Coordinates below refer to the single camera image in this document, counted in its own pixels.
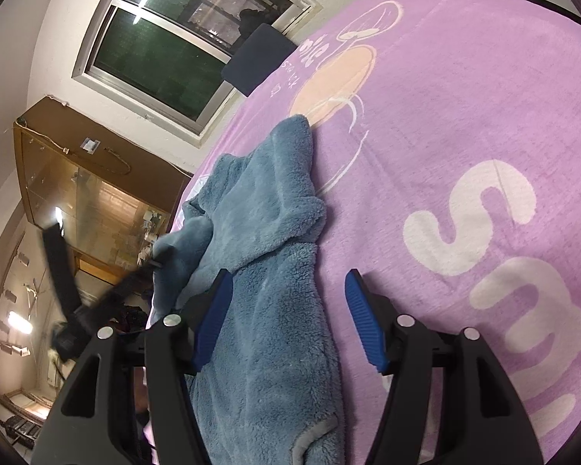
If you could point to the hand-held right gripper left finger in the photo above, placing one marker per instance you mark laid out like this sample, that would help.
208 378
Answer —
213 319

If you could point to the wooden glass door cabinet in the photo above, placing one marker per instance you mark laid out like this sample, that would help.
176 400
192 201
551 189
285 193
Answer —
77 184

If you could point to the dark blue cushion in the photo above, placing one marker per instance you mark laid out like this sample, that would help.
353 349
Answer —
256 58

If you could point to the bright wall lamp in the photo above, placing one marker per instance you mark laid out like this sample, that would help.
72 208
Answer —
17 322

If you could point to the purple printed blanket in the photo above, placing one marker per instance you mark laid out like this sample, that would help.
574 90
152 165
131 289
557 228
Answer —
440 131

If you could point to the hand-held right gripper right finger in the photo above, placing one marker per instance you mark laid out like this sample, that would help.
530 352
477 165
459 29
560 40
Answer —
363 319

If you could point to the blue fleece garment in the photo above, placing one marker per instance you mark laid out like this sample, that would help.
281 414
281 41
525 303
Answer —
271 339

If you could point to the white framed window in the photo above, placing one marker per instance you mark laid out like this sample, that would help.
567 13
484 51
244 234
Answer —
150 58

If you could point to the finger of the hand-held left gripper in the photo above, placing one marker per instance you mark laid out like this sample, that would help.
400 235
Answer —
60 271
126 288

